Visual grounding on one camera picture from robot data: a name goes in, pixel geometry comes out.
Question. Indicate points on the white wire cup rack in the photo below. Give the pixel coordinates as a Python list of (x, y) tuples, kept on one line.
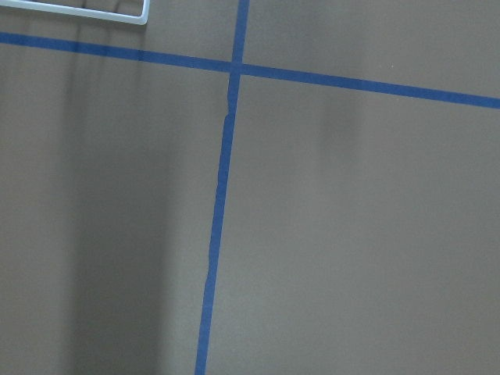
[(132, 12)]

